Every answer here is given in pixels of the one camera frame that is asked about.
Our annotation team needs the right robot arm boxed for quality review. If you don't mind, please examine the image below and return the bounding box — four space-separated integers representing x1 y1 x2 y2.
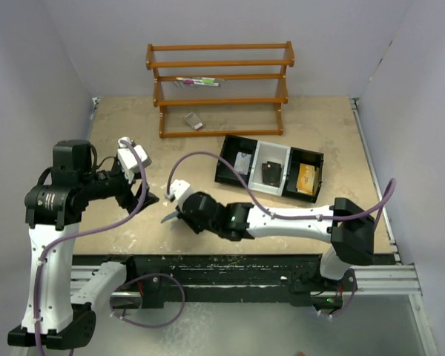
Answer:
176 192 375 290

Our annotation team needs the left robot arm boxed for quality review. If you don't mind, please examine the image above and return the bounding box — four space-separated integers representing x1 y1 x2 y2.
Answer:
7 137 158 351

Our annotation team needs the white card in tray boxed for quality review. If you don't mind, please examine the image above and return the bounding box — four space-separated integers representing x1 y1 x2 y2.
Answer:
234 151 251 175

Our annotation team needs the small clear plastic box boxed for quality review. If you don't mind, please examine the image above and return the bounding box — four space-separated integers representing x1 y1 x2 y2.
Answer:
184 112 204 131

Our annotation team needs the black and white organizer tray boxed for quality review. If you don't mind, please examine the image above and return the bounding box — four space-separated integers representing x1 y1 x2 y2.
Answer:
214 135 324 203

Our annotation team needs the wooden three-tier shelf rack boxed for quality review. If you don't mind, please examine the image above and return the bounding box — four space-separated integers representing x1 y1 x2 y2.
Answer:
145 41 295 139

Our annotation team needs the green marker pen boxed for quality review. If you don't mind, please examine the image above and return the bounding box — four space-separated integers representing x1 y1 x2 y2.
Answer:
192 77 225 83

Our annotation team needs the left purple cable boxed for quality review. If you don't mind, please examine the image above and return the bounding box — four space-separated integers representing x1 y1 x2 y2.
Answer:
33 139 188 356

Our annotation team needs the purple cable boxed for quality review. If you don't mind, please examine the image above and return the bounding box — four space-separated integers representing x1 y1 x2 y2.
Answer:
166 151 397 323
33 139 188 356

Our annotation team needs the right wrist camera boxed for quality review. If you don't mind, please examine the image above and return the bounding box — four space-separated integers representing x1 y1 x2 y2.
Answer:
165 179 194 205

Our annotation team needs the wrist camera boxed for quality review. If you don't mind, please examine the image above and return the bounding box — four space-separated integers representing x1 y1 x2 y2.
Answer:
165 179 194 205
117 136 152 184

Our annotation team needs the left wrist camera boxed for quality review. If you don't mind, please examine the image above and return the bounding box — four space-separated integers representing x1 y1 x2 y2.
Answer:
117 136 152 184

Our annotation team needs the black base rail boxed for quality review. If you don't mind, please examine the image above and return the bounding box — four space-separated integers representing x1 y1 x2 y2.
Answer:
71 254 357 309

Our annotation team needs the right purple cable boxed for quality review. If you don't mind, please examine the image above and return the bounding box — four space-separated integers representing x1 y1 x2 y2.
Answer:
166 151 397 323

